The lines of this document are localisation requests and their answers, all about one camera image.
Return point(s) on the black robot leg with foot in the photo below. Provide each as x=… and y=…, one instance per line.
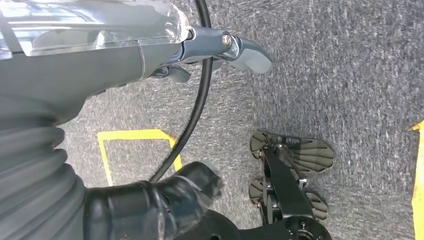
x=285, y=188

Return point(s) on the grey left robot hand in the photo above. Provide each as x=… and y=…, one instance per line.
x=82, y=66

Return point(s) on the yellow floor tape square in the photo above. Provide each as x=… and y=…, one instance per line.
x=132, y=134

